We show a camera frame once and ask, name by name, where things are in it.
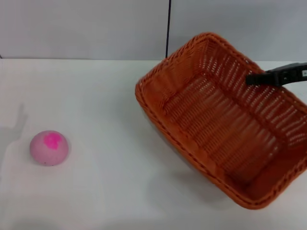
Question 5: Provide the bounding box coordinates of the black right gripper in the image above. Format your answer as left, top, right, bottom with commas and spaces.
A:
246, 62, 307, 86

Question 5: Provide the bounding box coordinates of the orange woven wicker basket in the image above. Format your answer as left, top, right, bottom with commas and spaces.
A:
134, 32, 307, 210

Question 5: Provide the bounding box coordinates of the pink ball with magenta patch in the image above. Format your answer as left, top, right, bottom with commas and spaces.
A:
29, 130, 70, 166

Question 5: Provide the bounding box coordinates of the black vertical wall strip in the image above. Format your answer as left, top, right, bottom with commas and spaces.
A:
165, 0, 173, 58

